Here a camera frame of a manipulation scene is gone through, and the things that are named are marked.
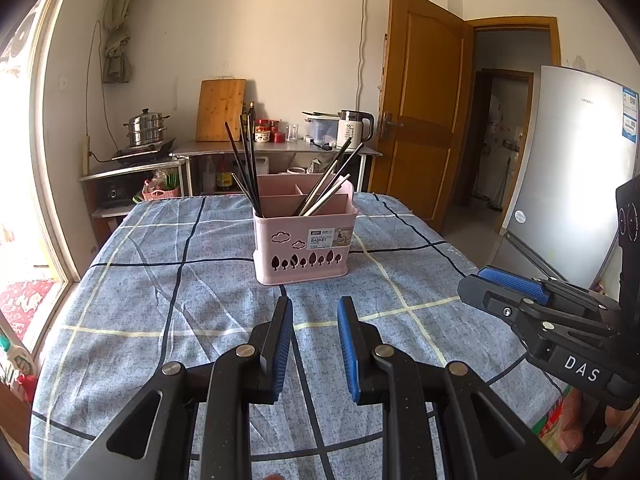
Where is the white plastic bottle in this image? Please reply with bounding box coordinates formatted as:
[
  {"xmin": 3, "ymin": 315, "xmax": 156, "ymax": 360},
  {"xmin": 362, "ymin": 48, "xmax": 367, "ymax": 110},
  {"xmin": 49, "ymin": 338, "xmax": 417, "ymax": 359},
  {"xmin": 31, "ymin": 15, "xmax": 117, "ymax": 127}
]
[{"xmin": 0, "ymin": 332, "xmax": 37, "ymax": 387}]

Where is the water filter pitcher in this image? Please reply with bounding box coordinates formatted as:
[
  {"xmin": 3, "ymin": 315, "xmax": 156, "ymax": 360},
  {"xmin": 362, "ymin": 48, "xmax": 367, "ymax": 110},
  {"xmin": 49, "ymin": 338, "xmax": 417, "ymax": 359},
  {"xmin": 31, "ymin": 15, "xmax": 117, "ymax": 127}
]
[{"xmin": 306, "ymin": 115, "xmax": 341, "ymax": 143}]

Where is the metal kitchen table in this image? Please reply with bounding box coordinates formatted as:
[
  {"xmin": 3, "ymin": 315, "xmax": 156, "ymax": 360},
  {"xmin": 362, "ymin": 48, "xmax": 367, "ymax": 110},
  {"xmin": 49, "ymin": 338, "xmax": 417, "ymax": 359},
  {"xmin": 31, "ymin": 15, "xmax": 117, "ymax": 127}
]
[{"xmin": 170, "ymin": 139, "xmax": 383, "ymax": 196}]

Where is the wooden door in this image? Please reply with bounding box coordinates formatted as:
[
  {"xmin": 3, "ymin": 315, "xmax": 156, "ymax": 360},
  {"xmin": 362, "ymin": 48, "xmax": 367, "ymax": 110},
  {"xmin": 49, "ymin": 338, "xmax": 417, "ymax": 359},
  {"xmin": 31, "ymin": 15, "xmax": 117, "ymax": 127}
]
[{"xmin": 370, "ymin": 0, "xmax": 468, "ymax": 233}]

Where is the black cooktop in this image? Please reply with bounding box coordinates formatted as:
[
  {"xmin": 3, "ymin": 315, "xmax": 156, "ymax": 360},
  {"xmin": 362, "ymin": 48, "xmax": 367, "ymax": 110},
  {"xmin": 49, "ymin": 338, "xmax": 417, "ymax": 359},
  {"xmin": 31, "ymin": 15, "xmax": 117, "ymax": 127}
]
[{"xmin": 111, "ymin": 137, "xmax": 177, "ymax": 162}]

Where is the grey chopstick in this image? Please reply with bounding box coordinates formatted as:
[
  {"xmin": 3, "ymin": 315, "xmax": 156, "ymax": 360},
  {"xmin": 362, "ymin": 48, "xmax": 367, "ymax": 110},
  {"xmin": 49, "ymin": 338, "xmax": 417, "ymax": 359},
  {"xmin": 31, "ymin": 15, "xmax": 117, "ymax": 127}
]
[{"xmin": 231, "ymin": 159, "xmax": 260, "ymax": 212}]

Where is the white electric kettle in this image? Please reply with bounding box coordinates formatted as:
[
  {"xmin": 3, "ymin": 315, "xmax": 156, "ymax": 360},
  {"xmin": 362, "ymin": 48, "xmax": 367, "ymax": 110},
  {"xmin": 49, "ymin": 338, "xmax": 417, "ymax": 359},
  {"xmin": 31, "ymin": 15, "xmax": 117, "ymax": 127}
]
[{"xmin": 336, "ymin": 110, "xmax": 375, "ymax": 148}]

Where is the white wall cable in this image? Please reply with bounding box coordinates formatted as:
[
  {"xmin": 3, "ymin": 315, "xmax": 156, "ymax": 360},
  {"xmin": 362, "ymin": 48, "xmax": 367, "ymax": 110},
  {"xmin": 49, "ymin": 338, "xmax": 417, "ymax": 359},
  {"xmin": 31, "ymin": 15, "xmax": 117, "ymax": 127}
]
[{"xmin": 357, "ymin": 0, "xmax": 369, "ymax": 111}]

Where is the tied beige curtain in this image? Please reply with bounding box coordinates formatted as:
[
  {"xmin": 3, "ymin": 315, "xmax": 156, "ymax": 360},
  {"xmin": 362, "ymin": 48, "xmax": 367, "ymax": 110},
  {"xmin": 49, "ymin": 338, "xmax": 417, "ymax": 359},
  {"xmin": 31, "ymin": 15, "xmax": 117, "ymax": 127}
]
[{"xmin": 102, "ymin": 0, "xmax": 138, "ymax": 83}]

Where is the outdoor fan unit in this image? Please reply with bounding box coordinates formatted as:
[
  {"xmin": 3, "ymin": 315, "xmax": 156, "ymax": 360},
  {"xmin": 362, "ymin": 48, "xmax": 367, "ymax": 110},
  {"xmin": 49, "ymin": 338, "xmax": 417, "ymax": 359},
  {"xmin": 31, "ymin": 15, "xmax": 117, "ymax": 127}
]
[{"xmin": 0, "ymin": 10, "xmax": 42, "ymax": 71}]

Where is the silver refrigerator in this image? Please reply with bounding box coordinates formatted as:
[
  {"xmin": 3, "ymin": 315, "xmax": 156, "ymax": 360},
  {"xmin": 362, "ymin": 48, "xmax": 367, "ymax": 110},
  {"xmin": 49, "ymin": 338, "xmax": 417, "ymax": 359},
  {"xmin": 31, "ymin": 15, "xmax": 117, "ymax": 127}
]
[{"xmin": 482, "ymin": 65, "xmax": 640, "ymax": 291}]

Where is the small pink basket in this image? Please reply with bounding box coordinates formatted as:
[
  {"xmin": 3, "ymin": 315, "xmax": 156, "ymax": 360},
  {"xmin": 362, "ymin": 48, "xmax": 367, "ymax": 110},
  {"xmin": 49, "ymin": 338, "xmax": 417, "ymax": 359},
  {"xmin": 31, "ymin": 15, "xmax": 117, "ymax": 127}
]
[{"xmin": 142, "ymin": 175, "xmax": 181, "ymax": 202}]

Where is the blue plaid tablecloth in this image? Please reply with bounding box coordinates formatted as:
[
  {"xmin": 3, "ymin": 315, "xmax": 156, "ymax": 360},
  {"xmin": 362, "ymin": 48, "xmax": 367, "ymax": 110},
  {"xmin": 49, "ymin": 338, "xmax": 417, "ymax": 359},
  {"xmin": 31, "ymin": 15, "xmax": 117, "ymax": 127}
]
[{"xmin": 29, "ymin": 192, "xmax": 576, "ymax": 476}]

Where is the wooden cutting board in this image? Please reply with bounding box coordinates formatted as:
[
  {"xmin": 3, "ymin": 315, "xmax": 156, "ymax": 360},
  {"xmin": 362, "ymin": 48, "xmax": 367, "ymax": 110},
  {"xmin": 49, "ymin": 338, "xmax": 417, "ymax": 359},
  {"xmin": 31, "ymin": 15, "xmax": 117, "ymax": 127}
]
[{"xmin": 196, "ymin": 78, "xmax": 247, "ymax": 142}]

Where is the brown wooden board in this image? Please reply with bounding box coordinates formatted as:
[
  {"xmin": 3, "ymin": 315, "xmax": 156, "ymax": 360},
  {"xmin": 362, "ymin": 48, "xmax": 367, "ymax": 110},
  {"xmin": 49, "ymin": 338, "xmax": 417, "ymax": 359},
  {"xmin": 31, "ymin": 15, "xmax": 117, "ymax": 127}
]
[{"xmin": 0, "ymin": 380, "xmax": 32, "ymax": 453}]

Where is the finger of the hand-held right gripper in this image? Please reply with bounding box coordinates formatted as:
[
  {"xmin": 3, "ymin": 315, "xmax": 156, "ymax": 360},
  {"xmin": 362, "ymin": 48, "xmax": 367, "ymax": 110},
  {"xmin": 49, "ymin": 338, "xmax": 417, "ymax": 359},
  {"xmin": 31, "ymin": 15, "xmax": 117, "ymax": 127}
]
[
  {"xmin": 476, "ymin": 266, "xmax": 622, "ymax": 312},
  {"xmin": 457, "ymin": 275, "xmax": 618, "ymax": 357}
]

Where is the person's right hand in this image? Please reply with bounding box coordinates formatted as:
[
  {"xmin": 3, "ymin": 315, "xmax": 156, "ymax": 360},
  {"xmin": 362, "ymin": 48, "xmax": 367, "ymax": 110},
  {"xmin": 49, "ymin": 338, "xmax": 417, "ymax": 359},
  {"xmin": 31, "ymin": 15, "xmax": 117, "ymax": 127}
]
[{"xmin": 590, "ymin": 391, "xmax": 640, "ymax": 470}]

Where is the pink utensil basket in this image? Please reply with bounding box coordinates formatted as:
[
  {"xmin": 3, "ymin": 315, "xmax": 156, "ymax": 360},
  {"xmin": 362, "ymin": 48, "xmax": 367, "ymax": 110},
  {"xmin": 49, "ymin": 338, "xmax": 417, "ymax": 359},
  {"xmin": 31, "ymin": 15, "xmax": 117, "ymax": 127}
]
[{"xmin": 252, "ymin": 174, "xmax": 358, "ymax": 286}]

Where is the steel steamer pot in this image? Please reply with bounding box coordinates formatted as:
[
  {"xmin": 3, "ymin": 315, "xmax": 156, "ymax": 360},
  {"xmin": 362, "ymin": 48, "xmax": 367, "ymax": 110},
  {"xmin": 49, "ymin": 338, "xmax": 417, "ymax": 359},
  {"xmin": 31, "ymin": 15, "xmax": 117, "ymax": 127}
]
[{"xmin": 123, "ymin": 108, "xmax": 170, "ymax": 148}]

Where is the metal door handle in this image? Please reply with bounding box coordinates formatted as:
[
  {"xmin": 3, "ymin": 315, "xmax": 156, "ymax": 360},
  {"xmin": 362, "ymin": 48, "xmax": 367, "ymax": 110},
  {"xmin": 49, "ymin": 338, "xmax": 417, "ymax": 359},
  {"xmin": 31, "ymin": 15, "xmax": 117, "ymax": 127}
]
[{"xmin": 381, "ymin": 112, "xmax": 405, "ymax": 141}]

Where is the light-coloured chopstick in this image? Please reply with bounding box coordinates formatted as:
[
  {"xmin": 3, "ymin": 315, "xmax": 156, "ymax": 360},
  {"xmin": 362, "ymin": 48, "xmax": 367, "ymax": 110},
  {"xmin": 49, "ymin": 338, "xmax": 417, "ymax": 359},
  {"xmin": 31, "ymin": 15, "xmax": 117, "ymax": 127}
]
[
  {"xmin": 307, "ymin": 172, "xmax": 346, "ymax": 217},
  {"xmin": 314, "ymin": 174, "xmax": 352, "ymax": 217}
]

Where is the wooden door frame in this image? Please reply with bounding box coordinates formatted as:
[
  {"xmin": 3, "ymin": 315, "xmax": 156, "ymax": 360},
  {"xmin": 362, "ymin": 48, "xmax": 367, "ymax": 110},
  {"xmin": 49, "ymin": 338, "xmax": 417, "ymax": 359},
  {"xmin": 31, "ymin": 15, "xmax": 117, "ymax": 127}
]
[{"xmin": 462, "ymin": 16, "xmax": 561, "ymax": 211}]

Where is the red patterned rug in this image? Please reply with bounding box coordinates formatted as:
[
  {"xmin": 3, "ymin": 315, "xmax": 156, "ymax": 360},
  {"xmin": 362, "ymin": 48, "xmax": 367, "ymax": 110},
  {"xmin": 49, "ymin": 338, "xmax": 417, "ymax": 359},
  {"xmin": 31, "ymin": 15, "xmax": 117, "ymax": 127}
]
[{"xmin": 0, "ymin": 280, "xmax": 57, "ymax": 337}]

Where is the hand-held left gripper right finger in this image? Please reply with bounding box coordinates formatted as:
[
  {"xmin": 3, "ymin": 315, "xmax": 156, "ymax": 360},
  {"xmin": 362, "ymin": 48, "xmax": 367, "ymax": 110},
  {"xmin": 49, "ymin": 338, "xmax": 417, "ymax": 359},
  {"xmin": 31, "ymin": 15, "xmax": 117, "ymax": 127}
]
[{"xmin": 336, "ymin": 295, "xmax": 573, "ymax": 480}]

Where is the white window frame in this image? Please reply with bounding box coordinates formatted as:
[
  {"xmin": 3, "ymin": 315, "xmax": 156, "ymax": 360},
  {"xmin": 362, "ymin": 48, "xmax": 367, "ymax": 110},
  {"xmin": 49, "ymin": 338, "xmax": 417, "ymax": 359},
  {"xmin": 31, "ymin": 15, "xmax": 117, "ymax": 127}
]
[{"xmin": 0, "ymin": 0, "xmax": 86, "ymax": 356}]

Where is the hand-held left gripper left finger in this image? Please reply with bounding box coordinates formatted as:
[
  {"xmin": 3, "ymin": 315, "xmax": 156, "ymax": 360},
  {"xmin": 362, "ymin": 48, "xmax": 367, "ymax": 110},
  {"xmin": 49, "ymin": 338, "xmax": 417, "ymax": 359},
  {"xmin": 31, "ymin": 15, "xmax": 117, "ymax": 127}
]
[{"xmin": 62, "ymin": 295, "xmax": 294, "ymax": 480}]

